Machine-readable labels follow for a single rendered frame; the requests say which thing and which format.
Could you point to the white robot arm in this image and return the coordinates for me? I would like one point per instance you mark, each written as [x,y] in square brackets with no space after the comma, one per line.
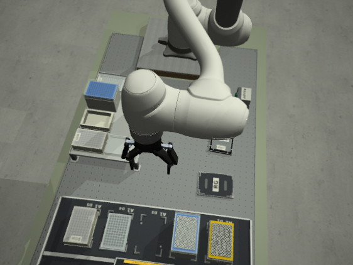
[207,109]

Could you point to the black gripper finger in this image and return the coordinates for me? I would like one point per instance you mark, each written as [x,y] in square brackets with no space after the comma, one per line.
[129,156]
[169,156]

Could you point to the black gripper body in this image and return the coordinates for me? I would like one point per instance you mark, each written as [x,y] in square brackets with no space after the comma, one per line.
[149,147]

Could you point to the yellow tip rack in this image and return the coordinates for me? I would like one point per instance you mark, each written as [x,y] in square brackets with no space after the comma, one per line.
[220,242]

